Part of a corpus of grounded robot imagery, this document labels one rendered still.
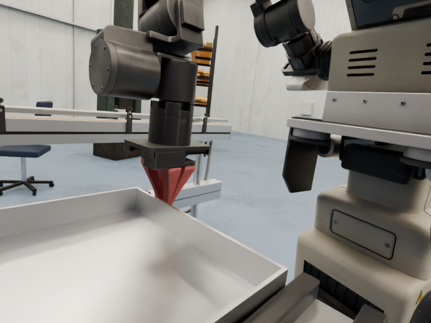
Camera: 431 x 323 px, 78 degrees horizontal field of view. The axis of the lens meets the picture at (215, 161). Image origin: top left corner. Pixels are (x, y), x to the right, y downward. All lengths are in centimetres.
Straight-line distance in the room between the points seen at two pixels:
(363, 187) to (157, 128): 42
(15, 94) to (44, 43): 194
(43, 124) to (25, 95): 989
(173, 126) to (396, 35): 40
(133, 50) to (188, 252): 23
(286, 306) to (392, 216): 37
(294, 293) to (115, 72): 26
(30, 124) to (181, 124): 86
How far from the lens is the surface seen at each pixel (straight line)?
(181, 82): 34
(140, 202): 42
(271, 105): 1140
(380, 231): 58
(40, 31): 1129
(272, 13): 62
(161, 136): 34
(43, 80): 1118
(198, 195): 170
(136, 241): 34
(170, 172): 34
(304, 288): 27
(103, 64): 31
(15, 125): 114
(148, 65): 32
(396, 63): 57
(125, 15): 493
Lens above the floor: 105
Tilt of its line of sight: 12 degrees down
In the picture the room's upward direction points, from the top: 6 degrees clockwise
